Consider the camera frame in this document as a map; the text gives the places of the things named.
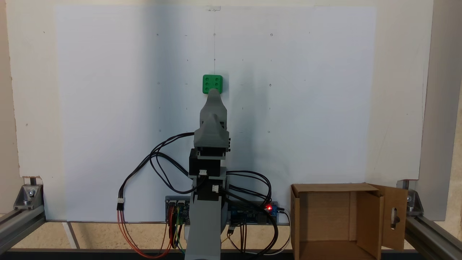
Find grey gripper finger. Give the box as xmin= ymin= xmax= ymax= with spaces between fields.
xmin=200 ymin=88 xmax=228 ymax=124

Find green die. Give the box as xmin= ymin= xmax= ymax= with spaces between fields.
xmin=202 ymin=74 xmax=223 ymax=95

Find motor driver circuit board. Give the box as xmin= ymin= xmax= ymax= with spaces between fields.
xmin=165 ymin=196 xmax=191 ymax=225

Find blue power converter board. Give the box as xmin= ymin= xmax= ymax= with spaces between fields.
xmin=228 ymin=201 xmax=279 ymax=226

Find large white paper sheet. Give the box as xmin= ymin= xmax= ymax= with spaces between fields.
xmin=54 ymin=5 xmax=376 ymax=223

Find brown cardboard box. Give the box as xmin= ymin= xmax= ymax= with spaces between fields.
xmin=291 ymin=182 xmax=409 ymax=260

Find black servo cable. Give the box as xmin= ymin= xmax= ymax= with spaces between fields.
xmin=220 ymin=188 xmax=279 ymax=255
xmin=149 ymin=132 xmax=197 ymax=194

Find black power cable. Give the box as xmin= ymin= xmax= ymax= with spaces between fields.
xmin=227 ymin=171 xmax=273 ymax=204

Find coloured jumper wires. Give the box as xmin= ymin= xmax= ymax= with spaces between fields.
xmin=164 ymin=206 xmax=188 ymax=253

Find black cable with white connector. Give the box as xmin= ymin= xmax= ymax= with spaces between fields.
xmin=117 ymin=152 xmax=190 ymax=212

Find orange and red wires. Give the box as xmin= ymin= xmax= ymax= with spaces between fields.
xmin=117 ymin=209 xmax=175 ymax=259

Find dark horizontal frame bar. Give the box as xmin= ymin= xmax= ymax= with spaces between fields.
xmin=0 ymin=248 xmax=462 ymax=260

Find metal corner bracket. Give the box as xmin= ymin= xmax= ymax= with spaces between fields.
xmin=14 ymin=176 xmax=44 ymax=211
xmin=396 ymin=179 xmax=423 ymax=216

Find aluminium frame post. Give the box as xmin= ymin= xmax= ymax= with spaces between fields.
xmin=0 ymin=204 xmax=47 ymax=254
xmin=404 ymin=213 xmax=462 ymax=260

